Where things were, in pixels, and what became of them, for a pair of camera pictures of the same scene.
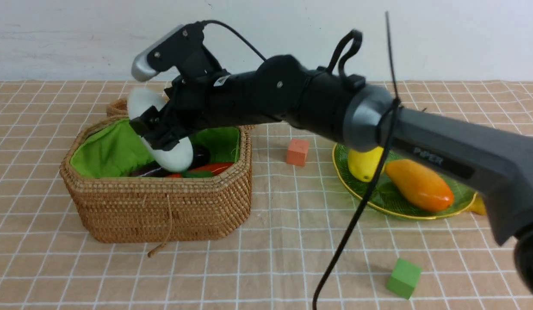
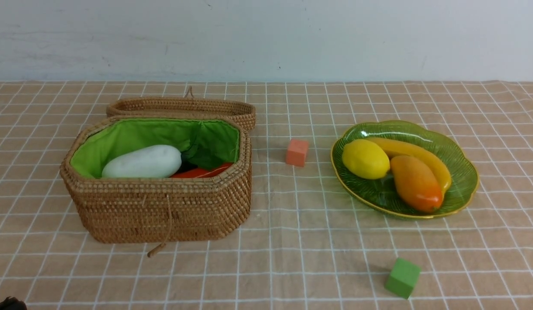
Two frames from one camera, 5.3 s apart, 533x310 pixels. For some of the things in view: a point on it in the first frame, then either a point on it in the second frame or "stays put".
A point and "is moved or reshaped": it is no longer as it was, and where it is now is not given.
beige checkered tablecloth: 299,220 stays put
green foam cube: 403,278 stays put
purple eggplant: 201,157 -> 186,165
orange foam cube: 297,151 stays put
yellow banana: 477,206 is moved or reshaped
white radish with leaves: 179,157 -> 144,162
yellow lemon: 363,164 is moved or reshaped
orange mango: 424,188 is moved or reshaped
